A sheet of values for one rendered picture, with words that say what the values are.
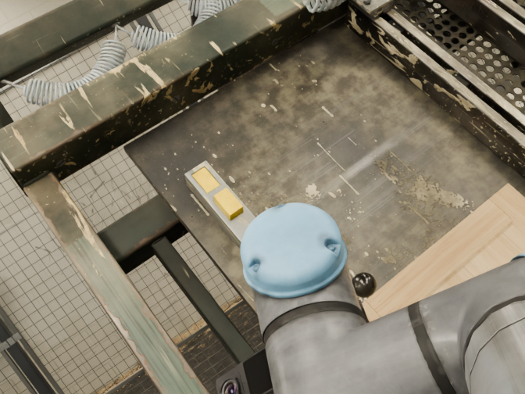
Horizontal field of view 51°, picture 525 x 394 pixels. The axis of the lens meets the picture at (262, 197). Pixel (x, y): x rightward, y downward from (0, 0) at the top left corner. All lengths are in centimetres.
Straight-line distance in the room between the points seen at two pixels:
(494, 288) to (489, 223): 77
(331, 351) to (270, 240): 9
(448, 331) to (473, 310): 2
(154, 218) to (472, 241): 59
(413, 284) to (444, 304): 65
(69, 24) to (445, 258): 109
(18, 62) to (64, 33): 14
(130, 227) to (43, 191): 17
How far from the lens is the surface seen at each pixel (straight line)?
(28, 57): 155
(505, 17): 136
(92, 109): 108
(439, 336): 34
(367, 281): 83
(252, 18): 120
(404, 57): 124
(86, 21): 158
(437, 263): 103
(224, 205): 98
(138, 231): 108
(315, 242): 38
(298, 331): 37
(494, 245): 109
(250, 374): 57
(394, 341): 34
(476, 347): 30
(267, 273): 37
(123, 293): 94
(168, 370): 90
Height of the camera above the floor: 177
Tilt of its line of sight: 10 degrees down
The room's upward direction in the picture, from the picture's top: 31 degrees counter-clockwise
